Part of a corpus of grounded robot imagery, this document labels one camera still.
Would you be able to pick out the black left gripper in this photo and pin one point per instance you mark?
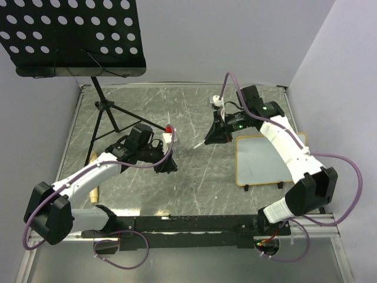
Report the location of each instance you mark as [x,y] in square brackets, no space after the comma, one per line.
[166,165]

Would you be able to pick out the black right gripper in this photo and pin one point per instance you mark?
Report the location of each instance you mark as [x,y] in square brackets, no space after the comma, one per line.
[220,132]

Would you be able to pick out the white marker pen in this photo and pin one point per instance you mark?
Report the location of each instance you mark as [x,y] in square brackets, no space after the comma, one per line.
[198,145]

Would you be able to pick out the yellow framed small whiteboard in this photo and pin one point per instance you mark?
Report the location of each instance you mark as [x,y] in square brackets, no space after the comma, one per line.
[258,163]

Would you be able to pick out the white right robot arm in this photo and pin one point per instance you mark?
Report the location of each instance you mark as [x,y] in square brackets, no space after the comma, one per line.
[314,184]

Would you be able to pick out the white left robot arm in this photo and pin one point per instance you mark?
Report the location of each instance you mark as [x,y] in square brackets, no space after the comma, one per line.
[50,210]

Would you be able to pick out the wooden rolling pin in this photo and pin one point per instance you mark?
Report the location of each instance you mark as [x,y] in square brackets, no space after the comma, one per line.
[94,193]

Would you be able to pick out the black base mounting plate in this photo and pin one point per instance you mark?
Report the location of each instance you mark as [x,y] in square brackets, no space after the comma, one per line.
[188,231]

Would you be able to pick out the black perforated music stand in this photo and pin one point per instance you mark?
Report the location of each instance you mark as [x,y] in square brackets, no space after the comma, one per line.
[47,39]

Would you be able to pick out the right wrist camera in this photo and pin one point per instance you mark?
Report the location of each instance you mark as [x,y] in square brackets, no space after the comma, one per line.
[215,102]

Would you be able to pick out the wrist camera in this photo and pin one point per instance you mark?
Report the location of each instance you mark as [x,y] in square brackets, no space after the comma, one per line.
[170,139]
[215,102]

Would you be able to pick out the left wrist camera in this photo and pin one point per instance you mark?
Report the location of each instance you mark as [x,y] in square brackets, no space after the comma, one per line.
[170,139]

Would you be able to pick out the wire whiteboard easel stand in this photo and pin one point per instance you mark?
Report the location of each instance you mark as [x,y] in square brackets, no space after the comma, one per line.
[247,187]

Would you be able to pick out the aluminium rail frame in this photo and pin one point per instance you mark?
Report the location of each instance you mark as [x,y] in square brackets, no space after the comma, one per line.
[186,183]

